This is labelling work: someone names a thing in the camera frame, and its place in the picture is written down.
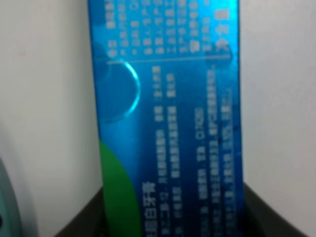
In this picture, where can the blue Darlie toothpaste box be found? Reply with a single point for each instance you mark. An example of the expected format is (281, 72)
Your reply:
(167, 91)

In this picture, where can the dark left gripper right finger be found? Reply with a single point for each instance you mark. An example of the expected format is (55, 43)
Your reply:
(280, 219)

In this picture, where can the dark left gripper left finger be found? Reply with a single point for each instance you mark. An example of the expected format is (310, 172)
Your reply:
(90, 222)

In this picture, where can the teal round plate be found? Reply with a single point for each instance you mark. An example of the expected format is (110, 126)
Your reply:
(10, 223)

